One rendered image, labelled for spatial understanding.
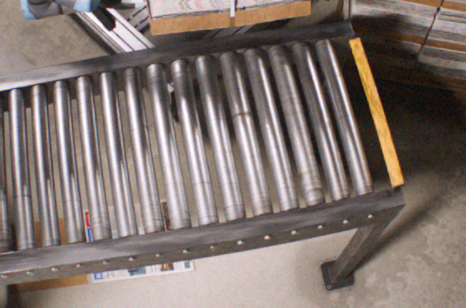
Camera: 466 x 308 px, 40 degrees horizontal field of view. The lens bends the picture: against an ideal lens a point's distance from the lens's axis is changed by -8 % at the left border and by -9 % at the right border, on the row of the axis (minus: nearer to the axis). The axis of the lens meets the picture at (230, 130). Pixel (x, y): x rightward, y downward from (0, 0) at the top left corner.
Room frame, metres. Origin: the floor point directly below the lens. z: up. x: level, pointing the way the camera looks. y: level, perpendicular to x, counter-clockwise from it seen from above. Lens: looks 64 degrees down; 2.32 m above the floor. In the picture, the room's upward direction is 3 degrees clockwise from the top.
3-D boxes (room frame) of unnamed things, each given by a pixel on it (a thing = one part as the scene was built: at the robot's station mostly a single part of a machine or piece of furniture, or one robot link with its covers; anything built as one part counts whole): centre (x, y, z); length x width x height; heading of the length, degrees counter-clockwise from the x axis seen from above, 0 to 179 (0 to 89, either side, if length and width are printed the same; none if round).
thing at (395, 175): (0.80, -0.37, 0.81); 0.43 x 0.03 x 0.02; 14
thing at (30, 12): (1.01, 0.52, 0.92); 0.11 x 0.08 x 0.09; 103
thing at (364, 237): (0.57, -0.41, 0.34); 0.06 x 0.06 x 0.68; 14
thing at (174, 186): (0.69, 0.15, 0.77); 0.47 x 0.05 x 0.05; 14
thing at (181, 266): (0.66, 0.31, 0.00); 0.37 x 0.28 x 0.01; 104
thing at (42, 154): (0.61, 0.47, 0.77); 0.47 x 0.05 x 0.05; 14
